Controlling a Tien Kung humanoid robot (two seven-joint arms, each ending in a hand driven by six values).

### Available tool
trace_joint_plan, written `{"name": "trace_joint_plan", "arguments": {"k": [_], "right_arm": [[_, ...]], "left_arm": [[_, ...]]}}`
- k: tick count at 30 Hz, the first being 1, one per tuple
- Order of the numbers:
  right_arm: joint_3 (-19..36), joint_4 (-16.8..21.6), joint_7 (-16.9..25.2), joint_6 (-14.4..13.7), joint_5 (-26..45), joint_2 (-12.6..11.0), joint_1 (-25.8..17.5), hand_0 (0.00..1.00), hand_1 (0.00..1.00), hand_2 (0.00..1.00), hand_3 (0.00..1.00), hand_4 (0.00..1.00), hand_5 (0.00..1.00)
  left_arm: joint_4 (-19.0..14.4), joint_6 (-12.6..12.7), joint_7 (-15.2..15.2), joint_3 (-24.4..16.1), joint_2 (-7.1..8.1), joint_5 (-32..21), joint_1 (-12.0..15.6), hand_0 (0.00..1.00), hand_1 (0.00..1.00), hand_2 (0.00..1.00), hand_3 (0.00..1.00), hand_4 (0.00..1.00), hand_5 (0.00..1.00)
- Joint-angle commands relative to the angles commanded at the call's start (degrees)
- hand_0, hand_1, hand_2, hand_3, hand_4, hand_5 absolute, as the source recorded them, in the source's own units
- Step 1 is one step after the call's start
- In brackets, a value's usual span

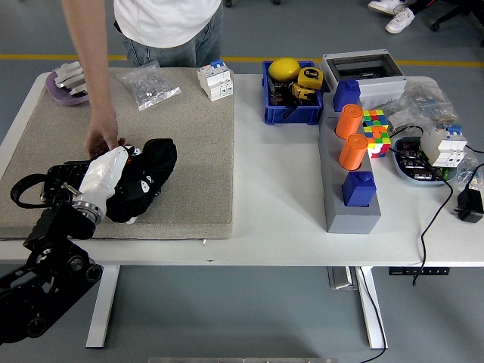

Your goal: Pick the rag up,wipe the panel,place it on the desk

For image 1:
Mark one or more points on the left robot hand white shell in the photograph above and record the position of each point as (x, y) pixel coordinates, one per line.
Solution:
(102, 174)

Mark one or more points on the person's right hand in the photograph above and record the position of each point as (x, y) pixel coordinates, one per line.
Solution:
(103, 132)

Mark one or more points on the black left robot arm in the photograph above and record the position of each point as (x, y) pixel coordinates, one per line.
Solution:
(45, 264)

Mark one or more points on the person's right forearm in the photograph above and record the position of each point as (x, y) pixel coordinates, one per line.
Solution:
(94, 56)

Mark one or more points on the black table control panel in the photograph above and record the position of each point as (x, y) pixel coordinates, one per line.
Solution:
(419, 270)

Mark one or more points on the purple tray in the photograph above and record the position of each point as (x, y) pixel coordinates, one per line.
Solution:
(62, 97)

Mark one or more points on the clear bag of screws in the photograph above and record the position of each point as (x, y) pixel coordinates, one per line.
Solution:
(149, 85)

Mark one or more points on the grey-brown mat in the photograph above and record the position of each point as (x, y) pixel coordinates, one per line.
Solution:
(189, 151)

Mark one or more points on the white circuit breaker blue lever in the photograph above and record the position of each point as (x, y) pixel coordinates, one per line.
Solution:
(215, 81)
(442, 147)

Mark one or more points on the person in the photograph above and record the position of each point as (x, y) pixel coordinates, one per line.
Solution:
(166, 19)

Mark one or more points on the white table leg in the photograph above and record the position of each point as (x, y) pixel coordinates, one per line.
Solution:
(367, 295)
(106, 314)

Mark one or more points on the dark brown part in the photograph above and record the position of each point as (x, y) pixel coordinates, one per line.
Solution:
(278, 94)

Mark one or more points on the blue plastic bin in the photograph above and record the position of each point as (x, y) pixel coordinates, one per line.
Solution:
(291, 115)

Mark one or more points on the black clip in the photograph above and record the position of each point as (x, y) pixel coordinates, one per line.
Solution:
(291, 110)

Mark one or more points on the yellow round object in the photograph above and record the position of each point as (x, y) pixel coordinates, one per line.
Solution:
(283, 69)

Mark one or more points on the yellow black tape measure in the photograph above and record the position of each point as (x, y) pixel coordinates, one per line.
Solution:
(311, 77)

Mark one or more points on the blue block with knob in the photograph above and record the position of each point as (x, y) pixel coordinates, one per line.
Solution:
(346, 96)
(357, 191)

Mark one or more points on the orange cylinder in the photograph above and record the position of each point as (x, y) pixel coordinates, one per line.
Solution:
(348, 121)
(352, 153)

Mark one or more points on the grey holder block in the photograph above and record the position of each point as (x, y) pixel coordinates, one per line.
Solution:
(351, 221)

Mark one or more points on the grey metal control box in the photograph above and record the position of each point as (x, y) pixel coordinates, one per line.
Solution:
(340, 278)

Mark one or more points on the multicolour puzzle cube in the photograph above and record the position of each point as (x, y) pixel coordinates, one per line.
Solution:
(376, 128)

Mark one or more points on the person's foot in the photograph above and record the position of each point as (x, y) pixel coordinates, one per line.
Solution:
(382, 7)
(400, 20)

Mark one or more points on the dark electronic parts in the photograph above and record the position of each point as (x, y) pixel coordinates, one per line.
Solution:
(410, 159)

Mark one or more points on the light blue tray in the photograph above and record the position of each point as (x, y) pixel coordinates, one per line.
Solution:
(419, 182)

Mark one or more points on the large clear bag of parts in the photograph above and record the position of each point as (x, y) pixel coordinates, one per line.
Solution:
(427, 100)

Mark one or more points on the person's leg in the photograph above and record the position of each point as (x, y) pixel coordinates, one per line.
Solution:
(419, 5)

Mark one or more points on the black power adapter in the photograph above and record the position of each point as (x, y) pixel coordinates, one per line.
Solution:
(469, 206)

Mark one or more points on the small clear bag of parts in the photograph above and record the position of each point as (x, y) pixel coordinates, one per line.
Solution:
(470, 160)

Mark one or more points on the black office chair base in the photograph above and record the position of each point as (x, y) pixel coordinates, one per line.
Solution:
(453, 13)

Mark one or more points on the white plastic rail piece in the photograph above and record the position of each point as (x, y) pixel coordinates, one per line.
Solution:
(70, 68)
(71, 79)
(78, 90)

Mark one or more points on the grey enclosure box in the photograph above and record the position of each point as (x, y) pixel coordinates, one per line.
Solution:
(382, 89)

